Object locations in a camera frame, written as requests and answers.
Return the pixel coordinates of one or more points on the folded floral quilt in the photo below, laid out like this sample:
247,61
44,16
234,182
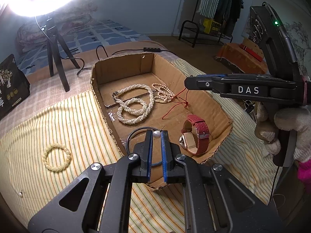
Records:
69,18

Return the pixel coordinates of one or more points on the blue bangle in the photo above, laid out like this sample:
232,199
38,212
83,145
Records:
136,132

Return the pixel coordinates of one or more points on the red leather strap watch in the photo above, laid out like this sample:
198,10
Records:
195,135

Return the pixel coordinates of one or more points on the black clothes rack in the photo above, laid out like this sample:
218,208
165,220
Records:
213,18

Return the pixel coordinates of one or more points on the orange covered stool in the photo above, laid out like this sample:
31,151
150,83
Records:
246,56

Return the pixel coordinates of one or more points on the white gloved right hand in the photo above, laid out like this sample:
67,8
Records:
297,119

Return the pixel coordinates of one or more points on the black tripod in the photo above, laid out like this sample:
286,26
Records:
57,50

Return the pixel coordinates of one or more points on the yellow box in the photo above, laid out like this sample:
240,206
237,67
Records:
211,27

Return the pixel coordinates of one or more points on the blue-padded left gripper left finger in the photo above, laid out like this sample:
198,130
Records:
145,150

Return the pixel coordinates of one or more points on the blue checked bedsheet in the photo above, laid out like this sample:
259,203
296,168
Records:
106,32

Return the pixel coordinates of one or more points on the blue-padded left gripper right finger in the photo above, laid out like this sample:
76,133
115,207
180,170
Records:
168,157

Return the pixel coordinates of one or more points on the brown cardboard box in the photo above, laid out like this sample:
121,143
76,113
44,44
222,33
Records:
116,73

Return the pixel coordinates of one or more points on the yellow striped cloth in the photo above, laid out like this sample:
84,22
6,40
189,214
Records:
51,138

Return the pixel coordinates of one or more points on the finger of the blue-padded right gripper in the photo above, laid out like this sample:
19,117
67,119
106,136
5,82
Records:
208,75
208,83

